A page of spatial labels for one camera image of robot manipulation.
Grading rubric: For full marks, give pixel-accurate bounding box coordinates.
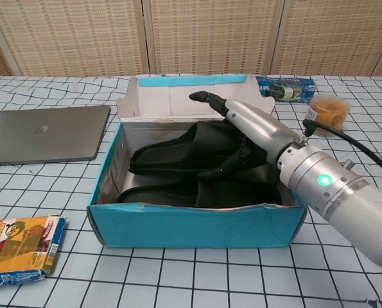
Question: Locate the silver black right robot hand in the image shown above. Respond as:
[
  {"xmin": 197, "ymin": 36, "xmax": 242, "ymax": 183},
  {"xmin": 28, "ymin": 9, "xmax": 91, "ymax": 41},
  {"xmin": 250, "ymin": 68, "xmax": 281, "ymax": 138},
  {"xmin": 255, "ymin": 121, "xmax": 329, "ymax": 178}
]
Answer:
[{"xmin": 189, "ymin": 91, "xmax": 299, "ymax": 176}]

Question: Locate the black rubber slipper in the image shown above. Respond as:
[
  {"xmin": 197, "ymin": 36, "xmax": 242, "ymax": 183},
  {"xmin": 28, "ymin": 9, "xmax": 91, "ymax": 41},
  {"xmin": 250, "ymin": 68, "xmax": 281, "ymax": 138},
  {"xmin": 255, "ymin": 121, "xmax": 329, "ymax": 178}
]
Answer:
[
  {"xmin": 128, "ymin": 120, "xmax": 275, "ymax": 180},
  {"xmin": 116, "ymin": 173, "xmax": 283, "ymax": 208}
]

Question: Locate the teal cardboard shoe box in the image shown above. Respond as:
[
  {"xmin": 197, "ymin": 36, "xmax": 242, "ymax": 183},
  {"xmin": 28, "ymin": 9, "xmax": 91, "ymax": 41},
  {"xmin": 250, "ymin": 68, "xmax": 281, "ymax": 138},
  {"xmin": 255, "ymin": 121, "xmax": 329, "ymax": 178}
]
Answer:
[{"xmin": 87, "ymin": 74, "xmax": 308, "ymax": 250}]

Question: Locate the blue cookie package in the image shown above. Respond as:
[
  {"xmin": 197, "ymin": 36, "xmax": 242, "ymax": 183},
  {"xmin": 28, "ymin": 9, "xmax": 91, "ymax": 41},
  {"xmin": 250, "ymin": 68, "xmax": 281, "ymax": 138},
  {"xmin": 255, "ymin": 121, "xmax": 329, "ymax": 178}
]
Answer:
[{"xmin": 256, "ymin": 75, "xmax": 317, "ymax": 104}]

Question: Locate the clear tub of rubber bands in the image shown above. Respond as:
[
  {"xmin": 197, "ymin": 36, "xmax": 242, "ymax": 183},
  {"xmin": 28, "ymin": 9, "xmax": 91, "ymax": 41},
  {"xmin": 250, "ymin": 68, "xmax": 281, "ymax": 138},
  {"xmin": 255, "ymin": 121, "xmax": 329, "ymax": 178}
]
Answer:
[{"xmin": 308, "ymin": 94, "xmax": 351, "ymax": 138}]

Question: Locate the bamboo folding screen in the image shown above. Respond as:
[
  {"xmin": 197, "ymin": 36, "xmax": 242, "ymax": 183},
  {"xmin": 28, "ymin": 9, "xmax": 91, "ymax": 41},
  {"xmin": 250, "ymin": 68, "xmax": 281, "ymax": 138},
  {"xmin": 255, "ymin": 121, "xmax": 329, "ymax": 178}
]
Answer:
[{"xmin": 0, "ymin": 0, "xmax": 382, "ymax": 78}]

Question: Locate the white black checked tablecloth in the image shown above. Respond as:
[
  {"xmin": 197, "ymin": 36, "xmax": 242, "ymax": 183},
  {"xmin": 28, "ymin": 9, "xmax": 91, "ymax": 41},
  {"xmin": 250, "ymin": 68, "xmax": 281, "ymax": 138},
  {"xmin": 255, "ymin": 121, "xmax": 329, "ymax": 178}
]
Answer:
[{"xmin": 0, "ymin": 75, "xmax": 382, "ymax": 308}]

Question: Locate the grey closed laptop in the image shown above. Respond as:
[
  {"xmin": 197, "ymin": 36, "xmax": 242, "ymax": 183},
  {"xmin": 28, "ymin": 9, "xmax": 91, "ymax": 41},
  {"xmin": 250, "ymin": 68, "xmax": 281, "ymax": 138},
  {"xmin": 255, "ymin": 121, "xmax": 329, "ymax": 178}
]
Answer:
[{"xmin": 0, "ymin": 104, "xmax": 111, "ymax": 167}]

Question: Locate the yellow orange snack pack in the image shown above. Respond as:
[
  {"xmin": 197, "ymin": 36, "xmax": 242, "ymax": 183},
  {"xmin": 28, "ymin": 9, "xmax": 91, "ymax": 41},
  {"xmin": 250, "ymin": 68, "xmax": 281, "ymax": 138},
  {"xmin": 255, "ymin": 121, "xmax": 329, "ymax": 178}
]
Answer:
[{"xmin": 0, "ymin": 215, "xmax": 67, "ymax": 289}]

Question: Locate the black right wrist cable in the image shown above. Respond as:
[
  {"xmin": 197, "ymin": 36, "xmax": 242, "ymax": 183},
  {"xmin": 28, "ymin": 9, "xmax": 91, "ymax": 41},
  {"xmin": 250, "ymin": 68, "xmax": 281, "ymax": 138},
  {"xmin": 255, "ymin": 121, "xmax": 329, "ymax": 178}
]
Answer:
[{"xmin": 302, "ymin": 119, "xmax": 382, "ymax": 181}]

